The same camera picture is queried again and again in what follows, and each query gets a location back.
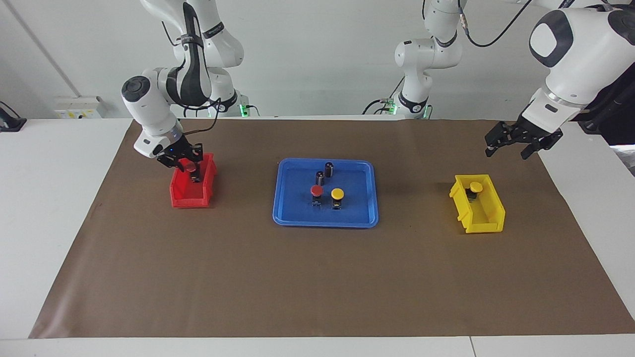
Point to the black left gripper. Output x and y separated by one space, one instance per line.
538 130

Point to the black stand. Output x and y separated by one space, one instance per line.
591 125

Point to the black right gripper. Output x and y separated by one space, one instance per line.
179 150

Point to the black cylindrical capacitor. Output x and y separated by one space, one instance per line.
329 169
320 178

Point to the red plastic bin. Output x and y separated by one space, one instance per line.
186 199

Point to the red push button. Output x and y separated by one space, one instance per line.
316 190
192 171

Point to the yellow push button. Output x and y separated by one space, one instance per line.
337 193
476 187

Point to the small black device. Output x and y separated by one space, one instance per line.
11 123

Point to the blue plastic tray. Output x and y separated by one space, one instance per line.
357 208

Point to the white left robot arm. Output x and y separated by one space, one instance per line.
575 54

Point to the grey object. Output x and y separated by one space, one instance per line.
627 158

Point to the brown paper table mat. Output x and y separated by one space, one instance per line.
297 277

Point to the white wall socket box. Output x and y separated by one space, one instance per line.
79 106

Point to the yellow plastic bin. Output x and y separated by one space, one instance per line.
488 218

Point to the black panel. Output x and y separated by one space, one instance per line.
622 114

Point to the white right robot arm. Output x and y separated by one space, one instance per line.
149 109

